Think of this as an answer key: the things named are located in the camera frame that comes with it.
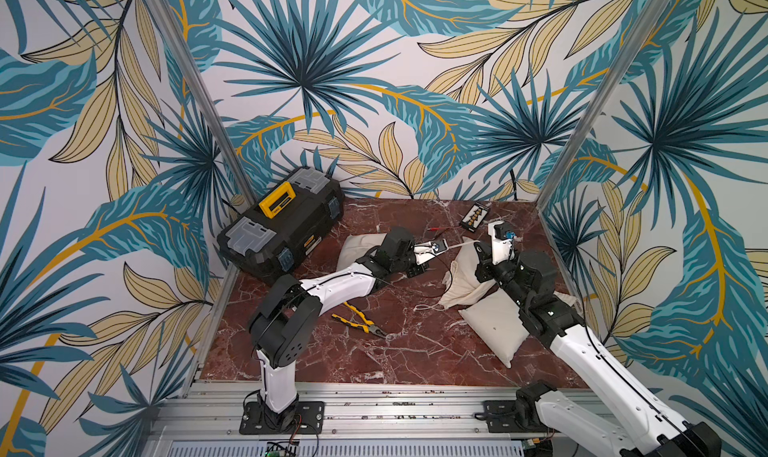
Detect white drawstring soil bag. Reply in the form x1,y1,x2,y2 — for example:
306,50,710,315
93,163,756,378
437,238,499,311

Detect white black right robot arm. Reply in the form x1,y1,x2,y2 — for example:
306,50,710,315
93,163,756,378
474,221,722,456

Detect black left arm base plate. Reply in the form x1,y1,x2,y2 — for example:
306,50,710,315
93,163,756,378
238,401,325,435

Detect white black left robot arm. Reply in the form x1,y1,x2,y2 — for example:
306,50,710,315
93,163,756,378
248,227,449,418

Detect yellow black pliers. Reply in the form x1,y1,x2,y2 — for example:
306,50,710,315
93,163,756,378
331,302,388,339

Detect aluminium right corner post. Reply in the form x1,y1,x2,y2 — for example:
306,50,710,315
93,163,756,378
536,0,669,212

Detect black toolbox yellow handle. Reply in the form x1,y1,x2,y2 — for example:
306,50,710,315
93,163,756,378
217,167,344,285

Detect aluminium corner post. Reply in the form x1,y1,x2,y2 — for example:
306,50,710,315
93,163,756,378
145,0,256,206
536,0,669,212

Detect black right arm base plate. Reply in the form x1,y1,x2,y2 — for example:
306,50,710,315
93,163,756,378
475,400,546,434

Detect white cloth bag near toolbox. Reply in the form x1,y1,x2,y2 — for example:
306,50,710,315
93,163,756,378
336,233,386,271

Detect white bag drawstring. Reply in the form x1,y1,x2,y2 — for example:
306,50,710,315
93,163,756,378
419,238,481,314

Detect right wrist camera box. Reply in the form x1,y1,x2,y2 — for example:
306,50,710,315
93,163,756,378
492,221,516,241

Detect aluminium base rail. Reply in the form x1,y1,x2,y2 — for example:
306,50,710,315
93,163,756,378
140,380,619,457

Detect black parallel charging board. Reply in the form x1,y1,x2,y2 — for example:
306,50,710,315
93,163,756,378
459,203,489,233

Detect aluminium left corner post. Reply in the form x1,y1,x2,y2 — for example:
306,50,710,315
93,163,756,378
145,0,256,206

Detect large white cloth bag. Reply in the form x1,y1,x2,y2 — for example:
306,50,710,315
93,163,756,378
458,288,578,369

